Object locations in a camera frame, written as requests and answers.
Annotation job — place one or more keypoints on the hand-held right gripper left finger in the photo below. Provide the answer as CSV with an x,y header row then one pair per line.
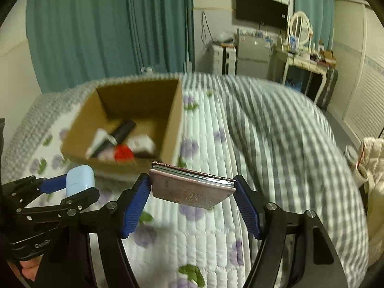
x,y
135,210

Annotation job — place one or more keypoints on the white louvered wardrobe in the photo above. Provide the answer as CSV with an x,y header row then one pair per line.
x,y
363,75

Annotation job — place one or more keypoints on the light blue earbuds case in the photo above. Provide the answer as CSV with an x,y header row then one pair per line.
x,y
79,180

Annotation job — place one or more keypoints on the small red object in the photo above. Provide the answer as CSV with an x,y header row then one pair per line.
x,y
123,153

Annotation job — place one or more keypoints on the silver small fridge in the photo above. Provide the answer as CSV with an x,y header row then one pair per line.
x,y
253,55

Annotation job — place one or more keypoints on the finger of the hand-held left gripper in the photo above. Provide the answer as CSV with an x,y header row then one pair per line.
x,y
81,199
51,185

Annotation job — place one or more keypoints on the cream quilted jacket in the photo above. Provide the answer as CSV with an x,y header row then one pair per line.
x,y
375,192

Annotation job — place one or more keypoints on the brown cardboard box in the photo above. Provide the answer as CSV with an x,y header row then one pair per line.
x,y
168,120

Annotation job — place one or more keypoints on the white dressing table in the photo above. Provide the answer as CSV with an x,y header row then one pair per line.
x,y
303,63

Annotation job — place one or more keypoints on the white cylindrical device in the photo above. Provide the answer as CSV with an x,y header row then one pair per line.
x,y
97,141

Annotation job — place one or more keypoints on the white oval mirror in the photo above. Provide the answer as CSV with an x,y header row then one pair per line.
x,y
300,27

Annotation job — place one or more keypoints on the person's left hand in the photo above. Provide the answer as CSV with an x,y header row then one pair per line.
x,y
28,271

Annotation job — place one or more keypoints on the narrow green curtain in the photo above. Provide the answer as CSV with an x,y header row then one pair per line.
x,y
315,3

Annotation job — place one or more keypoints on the pink compact case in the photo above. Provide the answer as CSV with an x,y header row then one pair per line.
x,y
192,190

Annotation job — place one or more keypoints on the white tape roll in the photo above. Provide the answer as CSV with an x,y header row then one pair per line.
x,y
349,154

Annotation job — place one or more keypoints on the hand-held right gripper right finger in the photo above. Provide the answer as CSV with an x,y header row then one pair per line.
x,y
249,207

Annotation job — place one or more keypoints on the wide green curtain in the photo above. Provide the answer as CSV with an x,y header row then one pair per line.
x,y
78,30

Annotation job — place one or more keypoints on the black wall television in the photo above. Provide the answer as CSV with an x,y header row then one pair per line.
x,y
261,10

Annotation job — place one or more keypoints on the white mop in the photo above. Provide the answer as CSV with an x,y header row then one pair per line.
x,y
188,63

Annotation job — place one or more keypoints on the white charger adapter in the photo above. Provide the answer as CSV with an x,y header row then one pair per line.
x,y
141,143

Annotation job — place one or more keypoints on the white suitcase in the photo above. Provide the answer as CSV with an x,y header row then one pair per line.
x,y
223,60

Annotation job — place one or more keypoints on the floral quilted mat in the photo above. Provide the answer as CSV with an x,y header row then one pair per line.
x,y
204,144

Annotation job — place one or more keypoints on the dark suitcase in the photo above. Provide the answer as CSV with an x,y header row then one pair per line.
x,y
328,88

